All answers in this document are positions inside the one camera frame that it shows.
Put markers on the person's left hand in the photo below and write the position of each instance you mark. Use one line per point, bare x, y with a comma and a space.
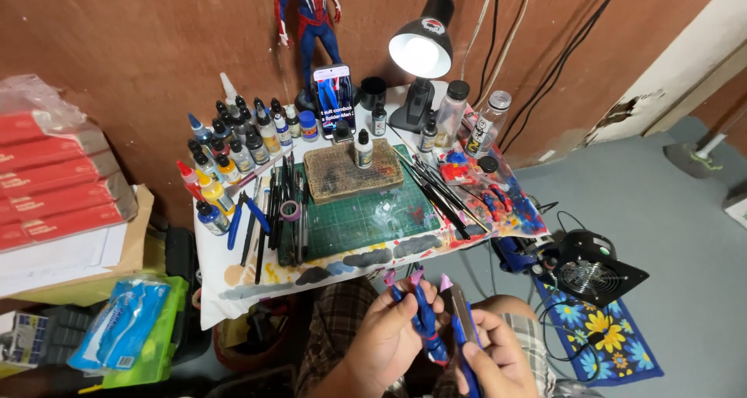
376, 345

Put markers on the person's right hand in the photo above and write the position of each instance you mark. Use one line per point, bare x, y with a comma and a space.
507, 369

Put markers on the blue figure arm pink tip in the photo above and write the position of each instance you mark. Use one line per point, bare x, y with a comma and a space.
467, 357

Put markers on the blue figure legs pink feet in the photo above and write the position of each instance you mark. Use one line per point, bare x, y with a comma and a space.
425, 322

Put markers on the grey sanding stick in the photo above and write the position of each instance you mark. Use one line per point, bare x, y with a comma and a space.
461, 310

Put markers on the blue floral mat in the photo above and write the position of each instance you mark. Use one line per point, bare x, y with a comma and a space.
613, 339

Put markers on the blue airbrush compressor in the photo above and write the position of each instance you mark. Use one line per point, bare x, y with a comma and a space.
516, 255

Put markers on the red bucket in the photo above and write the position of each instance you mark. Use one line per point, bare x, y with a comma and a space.
257, 342

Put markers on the green cutting mat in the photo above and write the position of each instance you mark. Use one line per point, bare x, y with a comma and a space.
362, 223

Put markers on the black square extractor fan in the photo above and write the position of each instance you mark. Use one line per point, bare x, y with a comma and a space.
595, 269

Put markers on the purple tape roll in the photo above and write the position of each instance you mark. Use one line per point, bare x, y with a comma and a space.
290, 210

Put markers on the bunch of thin paintbrushes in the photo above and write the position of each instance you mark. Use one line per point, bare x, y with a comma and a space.
437, 191

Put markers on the red and blue figure limbs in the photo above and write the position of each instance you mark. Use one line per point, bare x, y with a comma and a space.
496, 202

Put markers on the row of black hobby tools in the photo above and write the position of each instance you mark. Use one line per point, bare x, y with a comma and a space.
274, 211

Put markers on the brown stained sponge block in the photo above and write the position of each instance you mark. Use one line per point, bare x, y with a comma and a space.
353, 176

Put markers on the paint stained white table cover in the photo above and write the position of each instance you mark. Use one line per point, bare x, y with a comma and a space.
222, 269

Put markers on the white dropper bottle black cap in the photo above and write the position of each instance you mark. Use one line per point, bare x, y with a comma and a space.
363, 152

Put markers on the blue paint squeeze bottle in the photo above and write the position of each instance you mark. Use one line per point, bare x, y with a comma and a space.
213, 220

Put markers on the green plastic case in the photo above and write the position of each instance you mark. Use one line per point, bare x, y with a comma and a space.
163, 339

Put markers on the small black jar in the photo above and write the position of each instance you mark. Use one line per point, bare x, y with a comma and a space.
342, 134

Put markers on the small dark dropper bottle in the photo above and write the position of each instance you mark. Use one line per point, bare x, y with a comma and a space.
428, 136
379, 122

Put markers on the yellow paint squeeze bottle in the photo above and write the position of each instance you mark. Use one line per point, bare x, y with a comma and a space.
217, 196

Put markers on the small jar with blue lid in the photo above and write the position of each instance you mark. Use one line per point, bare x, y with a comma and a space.
309, 126

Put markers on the clear bottle with black cap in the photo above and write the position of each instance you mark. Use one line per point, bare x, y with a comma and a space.
452, 115

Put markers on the clear bottle with printed label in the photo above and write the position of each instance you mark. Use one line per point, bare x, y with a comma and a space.
485, 126

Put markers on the group of paint dropper bottles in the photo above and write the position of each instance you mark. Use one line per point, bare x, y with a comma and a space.
245, 138

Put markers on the black smartphone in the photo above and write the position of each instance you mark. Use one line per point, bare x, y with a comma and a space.
334, 103

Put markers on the red tipped squeeze bottle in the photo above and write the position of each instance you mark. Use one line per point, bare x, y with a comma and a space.
189, 182

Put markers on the black cup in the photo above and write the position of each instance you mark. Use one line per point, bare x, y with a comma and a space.
373, 93

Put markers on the blue wet wipes packet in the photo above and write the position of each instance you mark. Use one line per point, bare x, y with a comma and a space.
119, 325

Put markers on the grey stand base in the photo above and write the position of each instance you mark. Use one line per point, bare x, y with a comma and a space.
697, 156

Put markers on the black desk lamp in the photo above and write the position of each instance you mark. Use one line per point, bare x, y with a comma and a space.
423, 42

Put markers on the pile of paper and envelopes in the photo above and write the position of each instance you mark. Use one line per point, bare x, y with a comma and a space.
70, 258

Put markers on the red and blue hero statue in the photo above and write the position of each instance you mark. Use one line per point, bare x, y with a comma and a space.
312, 30

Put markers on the printed cardboard box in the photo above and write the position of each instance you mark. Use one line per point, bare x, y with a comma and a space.
23, 339

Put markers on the stack of red boxes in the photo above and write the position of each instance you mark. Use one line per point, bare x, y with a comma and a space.
52, 176

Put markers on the clear plastic bag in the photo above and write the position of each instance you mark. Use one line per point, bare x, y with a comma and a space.
35, 97

